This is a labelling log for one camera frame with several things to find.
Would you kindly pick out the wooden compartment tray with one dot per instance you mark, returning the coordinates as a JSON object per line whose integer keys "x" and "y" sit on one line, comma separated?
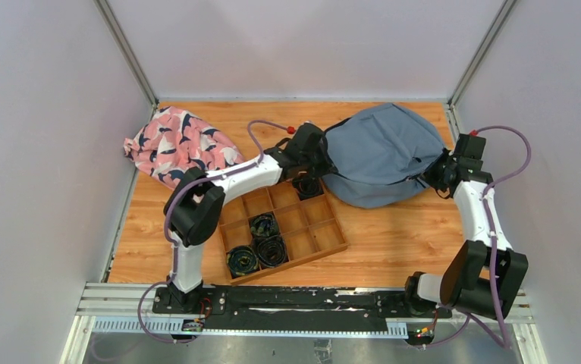
{"x": 309, "y": 228}

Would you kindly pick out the rolled dark belt bottom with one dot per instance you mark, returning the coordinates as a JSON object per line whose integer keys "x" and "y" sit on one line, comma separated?
{"x": 270, "y": 251}

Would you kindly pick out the aluminium rail frame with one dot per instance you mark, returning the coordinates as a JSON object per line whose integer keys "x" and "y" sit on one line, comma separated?
{"x": 113, "y": 325}

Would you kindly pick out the rolled green belt bottom-left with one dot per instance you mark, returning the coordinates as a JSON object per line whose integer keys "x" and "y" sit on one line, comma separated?
{"x": 242, "y": 261}

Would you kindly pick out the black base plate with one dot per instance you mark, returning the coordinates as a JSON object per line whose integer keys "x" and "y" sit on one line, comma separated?
{"x": 290, "y": 309}

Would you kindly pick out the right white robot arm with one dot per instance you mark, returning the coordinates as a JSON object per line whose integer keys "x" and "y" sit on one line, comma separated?
{"x": 485, "y": 275}

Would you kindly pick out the blue grey backpack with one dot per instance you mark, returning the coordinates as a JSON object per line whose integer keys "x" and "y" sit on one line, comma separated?
{"x": 379, "y": 154}

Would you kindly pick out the rolled black belt top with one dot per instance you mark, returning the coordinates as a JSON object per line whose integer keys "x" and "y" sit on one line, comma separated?
{"x": 307, "y": 188}

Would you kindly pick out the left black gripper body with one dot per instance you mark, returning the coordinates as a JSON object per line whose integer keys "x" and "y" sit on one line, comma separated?
{"x": 315, "y": 164}

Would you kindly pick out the pink patterned cloth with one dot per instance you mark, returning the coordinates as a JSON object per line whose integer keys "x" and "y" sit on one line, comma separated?
{"x": 176, "y": 140}

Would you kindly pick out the rolled green belt middle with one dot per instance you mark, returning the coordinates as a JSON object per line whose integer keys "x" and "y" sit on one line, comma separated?
{"x": 264, "y": 225}

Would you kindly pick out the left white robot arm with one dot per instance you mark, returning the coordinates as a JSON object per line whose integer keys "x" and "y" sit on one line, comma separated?
{"x": 193, "y": 211}

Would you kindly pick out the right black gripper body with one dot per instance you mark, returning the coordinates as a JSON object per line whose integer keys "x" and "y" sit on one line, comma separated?
{"x": 435, "y": 174}

